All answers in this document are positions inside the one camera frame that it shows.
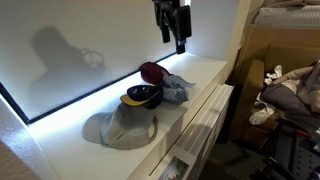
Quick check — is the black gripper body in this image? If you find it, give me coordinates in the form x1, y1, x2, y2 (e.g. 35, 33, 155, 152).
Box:
152, 0, 193, 40

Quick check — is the navy cap with yellow brim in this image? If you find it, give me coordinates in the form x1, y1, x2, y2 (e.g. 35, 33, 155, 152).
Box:
120, 84, 165, 110

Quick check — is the beige grey cap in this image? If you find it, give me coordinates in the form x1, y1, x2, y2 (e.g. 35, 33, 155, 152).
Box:
82, 102, 159, 151

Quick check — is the maroon cap with embroidered logo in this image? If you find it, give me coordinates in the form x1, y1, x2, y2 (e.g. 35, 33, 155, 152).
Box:
139, 61, 172, 86

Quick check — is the light blue cap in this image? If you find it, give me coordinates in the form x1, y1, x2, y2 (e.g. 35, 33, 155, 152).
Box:
160, 74, 197, 106

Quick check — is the brown cardboard box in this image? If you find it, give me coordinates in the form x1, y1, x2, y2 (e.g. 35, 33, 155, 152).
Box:
229, 23, 320, 145

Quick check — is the white slatted radiator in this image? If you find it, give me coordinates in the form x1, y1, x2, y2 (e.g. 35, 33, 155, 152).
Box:
174, 83, 235, 180

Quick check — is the white crumpled cloth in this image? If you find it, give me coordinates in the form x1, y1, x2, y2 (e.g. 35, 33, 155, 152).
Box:
263, 64, 284, 86

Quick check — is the white crumpled sock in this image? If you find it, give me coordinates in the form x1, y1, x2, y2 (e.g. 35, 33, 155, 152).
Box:
248, 92, 278, 126

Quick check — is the white window blind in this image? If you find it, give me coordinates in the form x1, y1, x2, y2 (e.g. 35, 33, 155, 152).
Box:
0, 0, 188, 120

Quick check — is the striped grey mattress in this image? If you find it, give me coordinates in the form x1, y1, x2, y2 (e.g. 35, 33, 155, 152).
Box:
252, 4, 320, 30

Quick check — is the pile of grey clothes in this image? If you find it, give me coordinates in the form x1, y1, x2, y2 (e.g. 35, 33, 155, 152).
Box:
260, 59, 320, 118

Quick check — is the framed photo picture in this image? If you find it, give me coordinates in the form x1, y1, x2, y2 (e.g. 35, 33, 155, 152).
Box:
158, 156, 190, 180

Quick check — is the black stand with red part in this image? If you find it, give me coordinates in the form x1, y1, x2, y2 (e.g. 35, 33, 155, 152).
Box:
259, 116, 320, 180

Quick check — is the black window frame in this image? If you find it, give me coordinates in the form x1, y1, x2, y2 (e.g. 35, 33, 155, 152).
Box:
0, 49, 184, 125

